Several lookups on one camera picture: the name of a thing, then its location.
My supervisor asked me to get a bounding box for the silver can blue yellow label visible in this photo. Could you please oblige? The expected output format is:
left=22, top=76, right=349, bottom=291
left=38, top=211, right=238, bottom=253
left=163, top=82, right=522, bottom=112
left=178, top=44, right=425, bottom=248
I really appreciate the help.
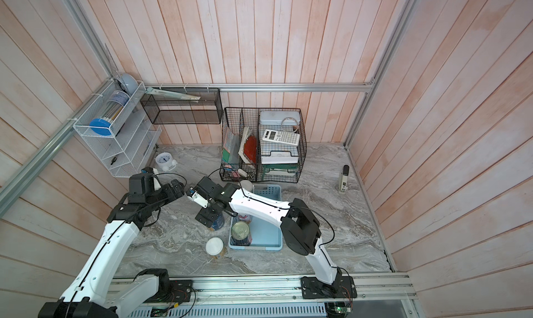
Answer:
left=209, top=213, right=225, bottom=231

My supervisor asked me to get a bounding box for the white lid colourful can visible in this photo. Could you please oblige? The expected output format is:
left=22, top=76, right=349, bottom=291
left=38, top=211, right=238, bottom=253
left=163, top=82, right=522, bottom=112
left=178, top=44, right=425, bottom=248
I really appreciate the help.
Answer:
left=240, top=180, right=254, bottom=192

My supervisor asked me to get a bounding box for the white lid red can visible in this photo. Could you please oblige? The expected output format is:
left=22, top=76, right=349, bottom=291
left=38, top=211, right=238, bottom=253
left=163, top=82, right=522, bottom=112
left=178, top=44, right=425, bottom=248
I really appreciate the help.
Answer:
left=237, top=214, right=253, bottom=224

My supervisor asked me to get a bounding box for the silver can dark label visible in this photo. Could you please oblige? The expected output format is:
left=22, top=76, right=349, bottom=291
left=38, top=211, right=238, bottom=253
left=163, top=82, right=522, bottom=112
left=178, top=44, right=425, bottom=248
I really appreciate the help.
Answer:
left=230, top=221, right=252, bottom=247

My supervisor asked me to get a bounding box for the light blue plastic basket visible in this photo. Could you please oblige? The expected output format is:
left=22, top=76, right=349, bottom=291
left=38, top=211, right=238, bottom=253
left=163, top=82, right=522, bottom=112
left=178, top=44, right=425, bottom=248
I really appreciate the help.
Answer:
left=228, top=184, right=283, bottom=251

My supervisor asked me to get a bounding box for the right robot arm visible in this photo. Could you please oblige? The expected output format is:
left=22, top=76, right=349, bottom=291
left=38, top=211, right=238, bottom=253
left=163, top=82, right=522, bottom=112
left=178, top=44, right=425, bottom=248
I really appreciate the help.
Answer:
left=186, top=176, right=342, bottom=286

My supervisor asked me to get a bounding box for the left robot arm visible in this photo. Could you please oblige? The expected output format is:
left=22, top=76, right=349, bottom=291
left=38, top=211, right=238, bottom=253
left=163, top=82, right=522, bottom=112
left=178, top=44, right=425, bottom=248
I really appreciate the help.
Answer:
left=38, top=169, right=185, bottom=317

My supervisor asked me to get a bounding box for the small white alarm clock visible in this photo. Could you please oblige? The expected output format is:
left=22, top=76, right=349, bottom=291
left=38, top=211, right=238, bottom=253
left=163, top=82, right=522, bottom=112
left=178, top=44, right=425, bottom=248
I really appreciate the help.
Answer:
left=155, top=152, right=178, bottom=172

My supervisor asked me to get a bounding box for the white lid yellow can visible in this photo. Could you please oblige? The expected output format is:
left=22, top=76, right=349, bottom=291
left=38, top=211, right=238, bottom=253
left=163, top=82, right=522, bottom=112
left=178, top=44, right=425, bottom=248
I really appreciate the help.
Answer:
left=205, top=237, right=226, bottom=259

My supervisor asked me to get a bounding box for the red booklet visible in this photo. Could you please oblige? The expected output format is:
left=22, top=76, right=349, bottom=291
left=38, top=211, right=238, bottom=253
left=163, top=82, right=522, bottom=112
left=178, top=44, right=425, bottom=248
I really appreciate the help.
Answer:
left=243, top=136, right=258, bottom=164

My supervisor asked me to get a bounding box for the blue lid clear tube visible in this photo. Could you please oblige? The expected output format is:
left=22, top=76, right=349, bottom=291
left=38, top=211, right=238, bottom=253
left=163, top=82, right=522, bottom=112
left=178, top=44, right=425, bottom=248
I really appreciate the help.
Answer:
left=90, top=90, right=130, bottom=136

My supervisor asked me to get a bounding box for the white calculator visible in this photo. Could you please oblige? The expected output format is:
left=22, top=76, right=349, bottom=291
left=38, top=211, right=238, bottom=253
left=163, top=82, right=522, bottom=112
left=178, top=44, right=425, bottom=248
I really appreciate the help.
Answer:
left=262, top=129, right=301, bottom=147

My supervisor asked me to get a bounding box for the white storage box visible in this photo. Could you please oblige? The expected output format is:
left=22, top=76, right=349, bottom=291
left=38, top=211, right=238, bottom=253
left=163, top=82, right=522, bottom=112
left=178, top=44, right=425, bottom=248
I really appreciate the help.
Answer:
left=259, top=111, right=301, bottom=126

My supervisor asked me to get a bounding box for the green white ruler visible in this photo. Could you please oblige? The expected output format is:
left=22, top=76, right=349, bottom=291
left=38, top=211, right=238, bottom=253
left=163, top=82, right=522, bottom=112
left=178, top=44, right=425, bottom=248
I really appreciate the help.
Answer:
left=145, top=87, right=201, bottom=101

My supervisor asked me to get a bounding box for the grey blue round disc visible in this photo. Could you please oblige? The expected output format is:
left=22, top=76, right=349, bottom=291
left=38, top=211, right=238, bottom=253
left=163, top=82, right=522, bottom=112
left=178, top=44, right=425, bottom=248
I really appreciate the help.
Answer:
left=117, top=73, right=138, bottom=96

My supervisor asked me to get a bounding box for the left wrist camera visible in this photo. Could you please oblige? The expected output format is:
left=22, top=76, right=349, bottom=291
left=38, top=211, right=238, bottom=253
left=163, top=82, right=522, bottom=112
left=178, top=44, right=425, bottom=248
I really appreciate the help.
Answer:
left=141, top=167, right=161, bottom=192

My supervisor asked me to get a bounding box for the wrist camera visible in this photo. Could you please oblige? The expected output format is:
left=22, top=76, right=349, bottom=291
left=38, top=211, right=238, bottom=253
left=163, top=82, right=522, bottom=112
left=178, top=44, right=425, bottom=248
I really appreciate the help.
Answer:
left=185, top=187, right=208, bottom=208
left=141, top=167, right=161, bottom=192

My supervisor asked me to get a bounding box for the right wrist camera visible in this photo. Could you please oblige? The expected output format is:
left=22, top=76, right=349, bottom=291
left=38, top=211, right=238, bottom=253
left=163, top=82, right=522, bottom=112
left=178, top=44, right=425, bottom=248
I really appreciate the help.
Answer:
left=185, top=187, right=208, bottom=208

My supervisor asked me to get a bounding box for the white wire wall shelf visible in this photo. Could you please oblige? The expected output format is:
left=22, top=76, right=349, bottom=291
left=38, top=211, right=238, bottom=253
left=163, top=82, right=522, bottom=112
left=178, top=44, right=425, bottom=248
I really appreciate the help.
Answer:
left=74, top=81, right=161, bottom=179

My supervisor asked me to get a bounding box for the black wire desk organizer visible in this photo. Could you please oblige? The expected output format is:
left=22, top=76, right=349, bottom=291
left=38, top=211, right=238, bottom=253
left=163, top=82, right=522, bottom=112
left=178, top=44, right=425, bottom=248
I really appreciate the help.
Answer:
left=218, top=107, right=307, bottom=183

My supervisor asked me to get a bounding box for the black mesh wall basket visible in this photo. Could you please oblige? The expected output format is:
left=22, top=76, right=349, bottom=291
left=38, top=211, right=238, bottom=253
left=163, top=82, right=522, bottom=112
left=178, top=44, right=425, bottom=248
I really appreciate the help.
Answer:
left=140, top=87, right=223, bottom=125

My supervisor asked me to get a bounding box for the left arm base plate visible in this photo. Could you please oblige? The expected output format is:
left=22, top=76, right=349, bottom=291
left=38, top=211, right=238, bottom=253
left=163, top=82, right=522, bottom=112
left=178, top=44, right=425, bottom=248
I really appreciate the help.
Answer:
left=144, top=280, right=193, bottom=304

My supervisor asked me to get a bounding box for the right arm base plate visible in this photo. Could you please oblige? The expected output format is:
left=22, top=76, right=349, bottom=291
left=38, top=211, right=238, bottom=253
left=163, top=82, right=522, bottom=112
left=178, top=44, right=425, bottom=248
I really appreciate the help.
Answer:
left=300, top=276, right=358, bottom=299

